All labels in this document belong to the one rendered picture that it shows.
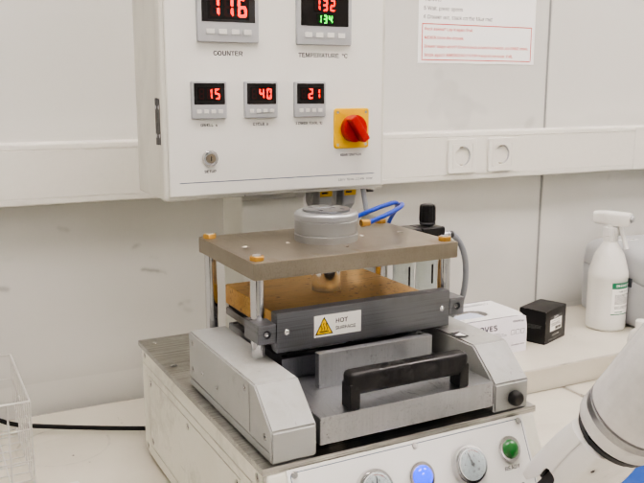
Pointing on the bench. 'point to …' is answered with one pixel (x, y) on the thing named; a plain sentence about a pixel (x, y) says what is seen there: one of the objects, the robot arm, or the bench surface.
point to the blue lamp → (423, 474)
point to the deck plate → (172, 353)
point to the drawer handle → (403, 374)
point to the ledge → (571, 354)
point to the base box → (209, 437)
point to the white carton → (497, 322)
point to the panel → (495, 435)
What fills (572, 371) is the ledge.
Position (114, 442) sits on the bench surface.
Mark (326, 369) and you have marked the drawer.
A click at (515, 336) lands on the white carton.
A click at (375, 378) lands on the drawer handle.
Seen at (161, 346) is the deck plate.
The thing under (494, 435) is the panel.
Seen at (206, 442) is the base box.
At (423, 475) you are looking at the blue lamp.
